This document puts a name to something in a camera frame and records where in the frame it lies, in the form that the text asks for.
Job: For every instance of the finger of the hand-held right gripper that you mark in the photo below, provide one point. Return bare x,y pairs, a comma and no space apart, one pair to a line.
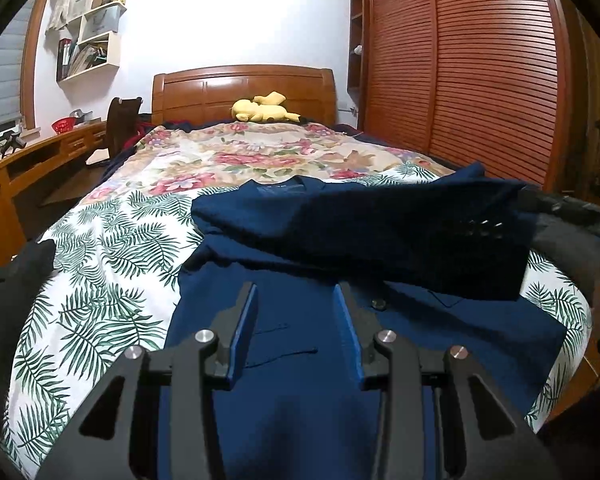
570,208

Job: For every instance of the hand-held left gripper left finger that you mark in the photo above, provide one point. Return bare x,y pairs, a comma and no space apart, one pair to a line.
240,330

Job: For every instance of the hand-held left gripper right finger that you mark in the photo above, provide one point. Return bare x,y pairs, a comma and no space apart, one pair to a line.
352,330

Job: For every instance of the navy blue shirt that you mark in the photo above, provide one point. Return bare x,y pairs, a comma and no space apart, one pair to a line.
290,230

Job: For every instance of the leaf print duvet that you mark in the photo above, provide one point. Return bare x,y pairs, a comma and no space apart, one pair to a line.
105,260

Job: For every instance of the wooden louvered wardrobe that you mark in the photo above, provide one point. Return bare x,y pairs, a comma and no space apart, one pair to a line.
480,60

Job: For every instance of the floral blanket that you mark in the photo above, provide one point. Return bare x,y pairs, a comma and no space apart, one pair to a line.
260,155

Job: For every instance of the red cloth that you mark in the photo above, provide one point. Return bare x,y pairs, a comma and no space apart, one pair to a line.
137,135

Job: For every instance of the yellow plush toy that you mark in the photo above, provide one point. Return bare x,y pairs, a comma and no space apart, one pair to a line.
260,110

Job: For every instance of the dark cloth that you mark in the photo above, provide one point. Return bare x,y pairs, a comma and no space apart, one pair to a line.
10,285

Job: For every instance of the dark brown chair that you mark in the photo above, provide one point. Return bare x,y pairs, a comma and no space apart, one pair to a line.
120,120

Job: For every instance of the wooden bed headboard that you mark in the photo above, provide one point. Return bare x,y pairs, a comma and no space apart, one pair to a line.
205,90

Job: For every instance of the red basket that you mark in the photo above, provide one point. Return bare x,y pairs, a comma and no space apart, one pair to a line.
64,126

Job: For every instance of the black devices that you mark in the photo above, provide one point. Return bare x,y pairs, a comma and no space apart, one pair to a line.
0,147

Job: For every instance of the row of books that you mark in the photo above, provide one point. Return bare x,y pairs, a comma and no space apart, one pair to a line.
80,57

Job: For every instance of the grey window blind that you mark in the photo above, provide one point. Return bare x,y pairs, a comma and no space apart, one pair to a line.
5,85

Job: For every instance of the white plush toy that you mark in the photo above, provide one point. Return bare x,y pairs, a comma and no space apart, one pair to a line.
65,0

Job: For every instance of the white wall shelf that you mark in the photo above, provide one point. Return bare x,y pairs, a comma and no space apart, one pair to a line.
111,50

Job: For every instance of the wooden window frame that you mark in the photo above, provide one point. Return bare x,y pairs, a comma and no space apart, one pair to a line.
30,60

